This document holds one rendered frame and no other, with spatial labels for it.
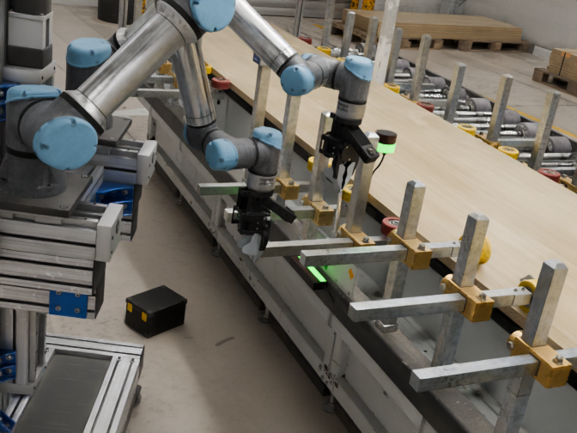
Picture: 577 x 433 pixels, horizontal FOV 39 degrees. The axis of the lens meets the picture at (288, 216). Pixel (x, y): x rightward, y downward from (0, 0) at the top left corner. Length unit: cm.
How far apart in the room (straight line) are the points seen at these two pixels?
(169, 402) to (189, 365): 25
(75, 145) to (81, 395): 113
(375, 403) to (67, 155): 147
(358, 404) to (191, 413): 58
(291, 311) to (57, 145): 179
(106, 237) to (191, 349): 148
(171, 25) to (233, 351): 180
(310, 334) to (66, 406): 101
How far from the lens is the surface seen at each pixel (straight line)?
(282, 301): 336
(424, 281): 239
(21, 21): 207
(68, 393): 266
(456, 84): 373
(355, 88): 210
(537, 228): 256
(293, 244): 219
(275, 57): 202
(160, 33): 176
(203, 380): 312
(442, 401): 197
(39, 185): 186
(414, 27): 1025
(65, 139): 170
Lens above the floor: 177
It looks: 23 degrees down
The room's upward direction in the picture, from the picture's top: 9 degrees clockwise
